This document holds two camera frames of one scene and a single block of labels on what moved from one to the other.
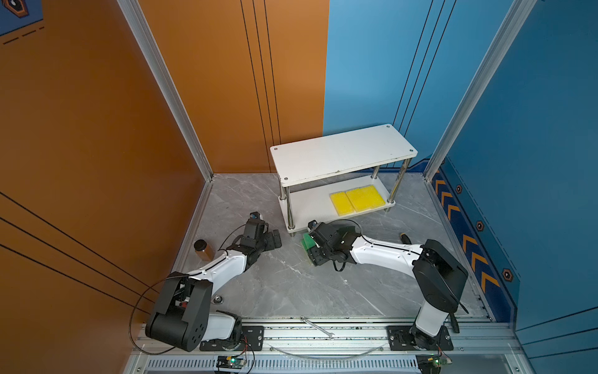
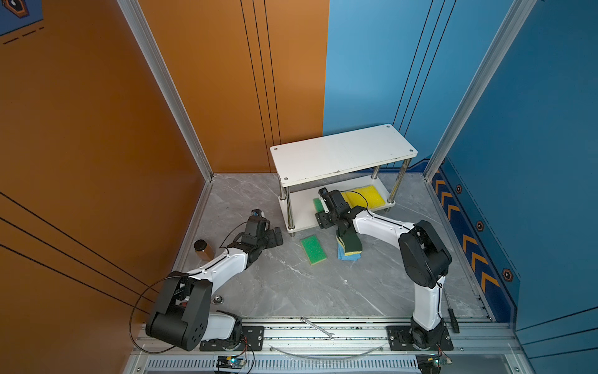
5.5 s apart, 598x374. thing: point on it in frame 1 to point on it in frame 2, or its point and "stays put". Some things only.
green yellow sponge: x=307 y=242 to x=318 y=205
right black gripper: x=315 y=259 to x=321 y=220
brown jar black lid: x=203 y=250 stays put
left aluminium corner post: x=137 y=21 stays put
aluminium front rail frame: x=477 y=346 stays put
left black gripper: x=269 y=238 stays put
